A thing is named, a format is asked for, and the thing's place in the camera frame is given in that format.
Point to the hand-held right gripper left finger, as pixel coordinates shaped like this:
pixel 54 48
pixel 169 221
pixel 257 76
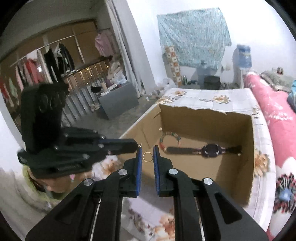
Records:
pixel 138 171

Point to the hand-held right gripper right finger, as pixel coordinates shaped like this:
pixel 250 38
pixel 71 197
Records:
pixel 156 171

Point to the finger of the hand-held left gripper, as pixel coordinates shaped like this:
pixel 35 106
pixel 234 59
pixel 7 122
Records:
pixel 122 146

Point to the brown cardboard box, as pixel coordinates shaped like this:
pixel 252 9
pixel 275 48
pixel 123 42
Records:
pixel 208 171

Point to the dark blue smartwatch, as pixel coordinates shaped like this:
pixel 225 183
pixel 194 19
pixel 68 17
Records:
pixel 210 149

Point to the grey cabinet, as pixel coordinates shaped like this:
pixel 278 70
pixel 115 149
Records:
pixel 118 102

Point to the white flat box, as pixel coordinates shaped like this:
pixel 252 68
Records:
pixel 109 90

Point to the white fluffy blanket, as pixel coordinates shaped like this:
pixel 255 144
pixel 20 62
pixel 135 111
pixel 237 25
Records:
pixel 16 199

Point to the row of hanging clothes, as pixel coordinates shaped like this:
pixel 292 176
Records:
pixel 25 74

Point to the pale stuffed plastic bag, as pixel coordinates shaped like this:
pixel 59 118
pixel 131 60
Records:
pixel 115 74

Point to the white plastic bag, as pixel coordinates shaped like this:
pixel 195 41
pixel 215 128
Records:
pixel 166 84

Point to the black hanging jacket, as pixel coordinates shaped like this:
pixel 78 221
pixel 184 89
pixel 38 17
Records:
pixel 57 62

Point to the metal railing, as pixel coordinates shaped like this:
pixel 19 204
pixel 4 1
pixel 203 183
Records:
pixel 87 71

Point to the white curtain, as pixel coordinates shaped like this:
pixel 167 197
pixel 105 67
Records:
pixel 124 58

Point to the green can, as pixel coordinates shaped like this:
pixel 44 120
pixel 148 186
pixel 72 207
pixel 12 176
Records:
pixel 184 80

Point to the checkered patterned cloth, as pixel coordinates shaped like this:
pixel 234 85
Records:
pixel 173 64

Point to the pink hanging clothes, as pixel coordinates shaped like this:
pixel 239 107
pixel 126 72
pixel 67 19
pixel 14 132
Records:
pixel 104 44

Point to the black round bag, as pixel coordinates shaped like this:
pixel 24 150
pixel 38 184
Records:
pixel 211 82

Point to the brown wooden wardrobe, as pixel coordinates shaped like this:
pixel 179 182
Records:
pixel 85 34

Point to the white water dispenser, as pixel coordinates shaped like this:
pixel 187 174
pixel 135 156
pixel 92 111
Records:
pixel 237 78

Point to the pink floral blanket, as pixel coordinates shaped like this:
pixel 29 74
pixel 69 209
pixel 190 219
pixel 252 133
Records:
pixel 272 120

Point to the blue water bottle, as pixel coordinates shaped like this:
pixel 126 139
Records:
pixel 244 56

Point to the grey fuzzy blanket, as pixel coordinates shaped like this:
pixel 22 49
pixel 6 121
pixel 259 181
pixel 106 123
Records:
pixel 275 80

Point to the blue printed blanket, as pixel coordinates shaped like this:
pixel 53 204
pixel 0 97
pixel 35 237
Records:
pixel 293 92

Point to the small dark jar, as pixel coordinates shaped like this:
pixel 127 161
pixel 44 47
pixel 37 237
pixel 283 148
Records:
pixel 280 70

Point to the white wall socket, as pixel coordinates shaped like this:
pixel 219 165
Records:
pixel 227 68

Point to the blue patterned wall cloth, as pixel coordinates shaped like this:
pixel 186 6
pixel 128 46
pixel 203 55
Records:
pixel 192 34

